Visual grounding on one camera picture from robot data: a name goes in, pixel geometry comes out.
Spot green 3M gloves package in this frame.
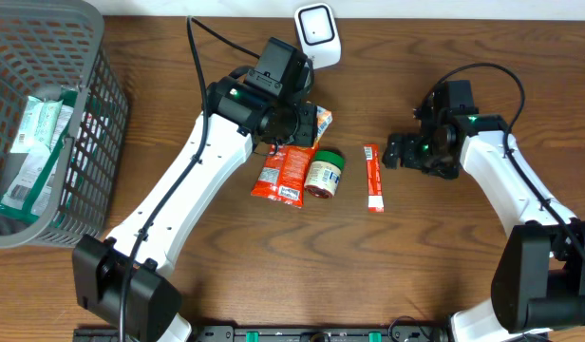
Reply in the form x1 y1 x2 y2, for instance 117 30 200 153
0 90 78 224

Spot red stick packet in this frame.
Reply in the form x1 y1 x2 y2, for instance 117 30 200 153
363 144 385 213

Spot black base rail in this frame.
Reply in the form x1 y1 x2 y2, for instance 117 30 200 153
72 323 550 342

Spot small orange packet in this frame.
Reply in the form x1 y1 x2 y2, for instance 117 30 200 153
314 106 333 146

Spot red snack bag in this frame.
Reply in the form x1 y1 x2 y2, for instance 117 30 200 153
251 142 319 208

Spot white barcode scanner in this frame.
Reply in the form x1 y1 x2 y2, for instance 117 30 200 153
293 3 342 69

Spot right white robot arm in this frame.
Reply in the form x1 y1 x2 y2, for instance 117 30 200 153
383 114 585 341

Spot grey plastic mesh basket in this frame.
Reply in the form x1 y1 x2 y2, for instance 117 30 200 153
0 1 129 249

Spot green lid jar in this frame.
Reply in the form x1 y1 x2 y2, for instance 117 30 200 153
304 150 345 199

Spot pale green wipes pack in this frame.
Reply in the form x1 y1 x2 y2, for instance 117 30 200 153
9 96 63 154

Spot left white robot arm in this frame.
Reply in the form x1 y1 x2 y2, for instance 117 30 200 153
72 70 317 341

